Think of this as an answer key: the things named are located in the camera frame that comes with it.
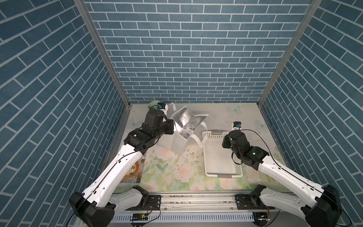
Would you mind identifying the white insulated delivery bag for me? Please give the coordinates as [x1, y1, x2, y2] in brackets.
[157, 103, 209, 156]

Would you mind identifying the white plastic basket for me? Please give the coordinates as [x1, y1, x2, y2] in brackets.
[202, 131, 243, 178]

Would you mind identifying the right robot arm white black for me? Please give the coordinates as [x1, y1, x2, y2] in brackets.
[222, 130, 343, 227]

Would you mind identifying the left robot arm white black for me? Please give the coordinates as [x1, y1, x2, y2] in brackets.
[69, 109, 174, 227]

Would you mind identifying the green round object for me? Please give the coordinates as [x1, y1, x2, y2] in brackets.
[148, 100, 160, 110]

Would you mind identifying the floral table mat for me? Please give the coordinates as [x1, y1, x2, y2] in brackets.
[115, 146, 289, 193]

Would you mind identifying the colourful illustrated book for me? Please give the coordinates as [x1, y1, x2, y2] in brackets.
[120, 156, 145, 183]

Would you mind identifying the circuit board right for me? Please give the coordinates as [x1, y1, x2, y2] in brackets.
[252, 212, 270, 227]

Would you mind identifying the green circuit board left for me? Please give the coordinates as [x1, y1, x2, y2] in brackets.
[130, 213, 149, 222]

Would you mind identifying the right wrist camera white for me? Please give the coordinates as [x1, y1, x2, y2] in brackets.
[232, 121, 241, 130]

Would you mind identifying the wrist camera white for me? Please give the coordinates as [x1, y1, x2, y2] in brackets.
[157, 102, 168, 114]
[232, 121, 241, 130]

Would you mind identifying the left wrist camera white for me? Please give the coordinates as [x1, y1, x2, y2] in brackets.
[157, 102, 168, 114]

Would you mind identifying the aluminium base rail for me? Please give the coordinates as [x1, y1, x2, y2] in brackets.
[73, 190, 324, 225]

